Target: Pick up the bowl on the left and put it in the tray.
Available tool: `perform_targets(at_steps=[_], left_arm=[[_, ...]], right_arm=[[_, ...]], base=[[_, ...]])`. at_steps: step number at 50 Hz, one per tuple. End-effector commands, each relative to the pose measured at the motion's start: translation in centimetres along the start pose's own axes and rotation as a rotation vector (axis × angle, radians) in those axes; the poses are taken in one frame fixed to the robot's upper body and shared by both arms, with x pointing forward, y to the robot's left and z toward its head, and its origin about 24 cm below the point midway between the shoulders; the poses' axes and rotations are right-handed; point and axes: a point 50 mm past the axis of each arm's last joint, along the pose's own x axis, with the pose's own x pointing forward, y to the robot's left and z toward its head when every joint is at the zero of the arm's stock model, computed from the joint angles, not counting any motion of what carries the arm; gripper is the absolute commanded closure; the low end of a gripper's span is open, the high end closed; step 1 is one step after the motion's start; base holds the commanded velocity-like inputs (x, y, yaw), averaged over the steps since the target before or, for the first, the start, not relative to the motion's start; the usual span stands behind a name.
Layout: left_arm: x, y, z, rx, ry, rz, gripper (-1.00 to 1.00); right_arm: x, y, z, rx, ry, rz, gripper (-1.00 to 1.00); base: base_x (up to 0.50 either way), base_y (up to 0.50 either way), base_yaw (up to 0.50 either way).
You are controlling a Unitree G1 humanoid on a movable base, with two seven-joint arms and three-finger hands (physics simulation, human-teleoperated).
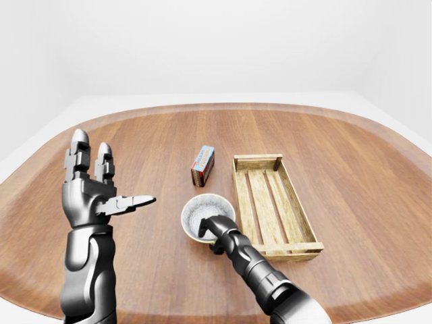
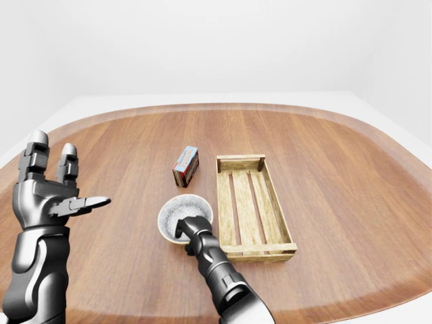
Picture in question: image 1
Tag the printed food box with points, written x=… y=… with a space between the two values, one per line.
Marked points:
x=203 y=166

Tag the speckled grey patterned bowl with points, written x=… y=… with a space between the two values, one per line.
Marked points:
x=202 y=211

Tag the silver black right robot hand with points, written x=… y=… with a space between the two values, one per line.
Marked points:
x=225 y=236

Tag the wooden slat tray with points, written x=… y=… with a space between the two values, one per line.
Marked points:
x=270 y=206

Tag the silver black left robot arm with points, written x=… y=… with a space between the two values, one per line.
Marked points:
x=88 y=276

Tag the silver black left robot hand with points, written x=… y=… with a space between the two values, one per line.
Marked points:
x=79 y=199

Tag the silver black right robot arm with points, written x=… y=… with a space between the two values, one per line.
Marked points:
x=270 y=283

